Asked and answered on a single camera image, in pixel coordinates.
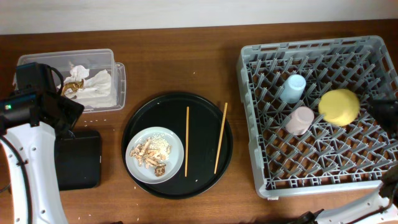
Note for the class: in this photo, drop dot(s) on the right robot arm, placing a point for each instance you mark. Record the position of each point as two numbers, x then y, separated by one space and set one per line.
379 206

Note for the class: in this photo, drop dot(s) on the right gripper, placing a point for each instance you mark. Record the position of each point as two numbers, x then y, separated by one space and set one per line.
391 113

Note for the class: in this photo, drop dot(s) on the yellow bowl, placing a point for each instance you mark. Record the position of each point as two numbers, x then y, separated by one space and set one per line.
339 107

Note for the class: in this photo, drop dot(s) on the blue cup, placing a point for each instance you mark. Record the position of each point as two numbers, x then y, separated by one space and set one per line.
293 88

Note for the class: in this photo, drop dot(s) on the food scraps on plate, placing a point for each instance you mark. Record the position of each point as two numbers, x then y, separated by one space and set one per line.
152 152

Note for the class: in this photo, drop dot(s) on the gold snack wrapper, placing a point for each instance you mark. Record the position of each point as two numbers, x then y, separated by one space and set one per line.
73 86

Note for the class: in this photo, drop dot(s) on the round black serving tray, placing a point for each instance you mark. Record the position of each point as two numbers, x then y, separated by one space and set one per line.
169 111

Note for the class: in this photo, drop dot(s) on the grey plate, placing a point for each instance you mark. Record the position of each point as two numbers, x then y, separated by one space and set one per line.
173 164

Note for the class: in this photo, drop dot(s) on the clear plastic waste bin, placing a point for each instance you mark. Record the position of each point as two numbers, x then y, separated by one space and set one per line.
95 60

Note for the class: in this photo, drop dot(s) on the white tissue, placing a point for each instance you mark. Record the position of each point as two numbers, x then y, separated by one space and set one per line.
77 73
97 91

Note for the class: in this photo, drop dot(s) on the pink cup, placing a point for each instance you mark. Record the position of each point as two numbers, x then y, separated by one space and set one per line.
300 120

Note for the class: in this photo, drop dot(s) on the black rectangular tray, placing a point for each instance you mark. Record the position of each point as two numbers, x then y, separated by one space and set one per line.
78 160

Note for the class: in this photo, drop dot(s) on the grey dishwasher rack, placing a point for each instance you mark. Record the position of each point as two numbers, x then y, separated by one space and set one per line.
326 158

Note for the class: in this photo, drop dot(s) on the wooden chopstick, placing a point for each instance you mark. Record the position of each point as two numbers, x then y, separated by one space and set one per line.
220 138
187 140

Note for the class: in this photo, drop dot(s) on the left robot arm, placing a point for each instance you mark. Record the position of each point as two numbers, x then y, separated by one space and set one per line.
30 153

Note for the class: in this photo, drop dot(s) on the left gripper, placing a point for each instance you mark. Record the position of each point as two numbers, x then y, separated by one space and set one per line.
73 109

